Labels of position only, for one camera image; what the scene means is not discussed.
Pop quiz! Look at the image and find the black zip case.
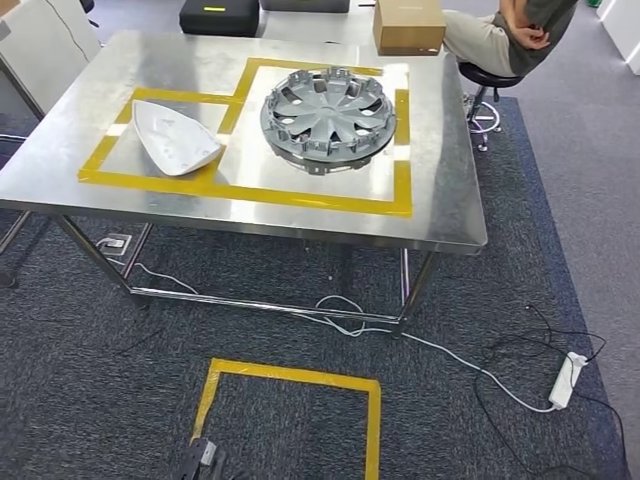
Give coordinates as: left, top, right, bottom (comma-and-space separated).
178, 0, 261, 39

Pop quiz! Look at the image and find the yellow floor tape square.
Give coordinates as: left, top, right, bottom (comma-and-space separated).
189, 357, 383, 480

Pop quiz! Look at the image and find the white table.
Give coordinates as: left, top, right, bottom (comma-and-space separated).
257, 0, 381, 47

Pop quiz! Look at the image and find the steel floor socket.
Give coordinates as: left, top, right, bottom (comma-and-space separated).
94, 232, 134, 259

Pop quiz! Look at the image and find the white power strip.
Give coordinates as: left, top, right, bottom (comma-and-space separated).
547, 351, 589, 411

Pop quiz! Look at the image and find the yellow tape double frame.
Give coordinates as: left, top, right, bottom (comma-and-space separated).
76, 56, 414, 219

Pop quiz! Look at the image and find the white floor cable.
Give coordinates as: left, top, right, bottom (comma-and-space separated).
104, 254, 559, 416

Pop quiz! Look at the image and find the stainless steel workbench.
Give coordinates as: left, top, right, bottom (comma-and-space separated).
0, 29, 490, 337

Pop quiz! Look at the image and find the white-topped steel-legged table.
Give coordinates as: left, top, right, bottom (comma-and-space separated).
0, 0, 103, 257

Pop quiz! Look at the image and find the person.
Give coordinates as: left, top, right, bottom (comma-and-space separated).
442, 0, 581, 79

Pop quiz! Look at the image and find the white plastic mirror cover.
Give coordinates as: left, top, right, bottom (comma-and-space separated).
131, 99, 223, 179

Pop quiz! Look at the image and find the black stool with chrome base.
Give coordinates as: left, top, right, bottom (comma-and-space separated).
457, 61, 524, 154

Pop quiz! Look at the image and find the black floor cable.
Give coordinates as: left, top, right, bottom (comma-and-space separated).
472, 302, 629, 480

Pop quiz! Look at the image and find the grey plastic wheel hubcap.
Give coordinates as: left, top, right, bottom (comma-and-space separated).
260, 66, 398, 178

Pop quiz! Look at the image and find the brown cardboard box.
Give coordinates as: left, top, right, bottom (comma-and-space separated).
371, 0, 448, 58

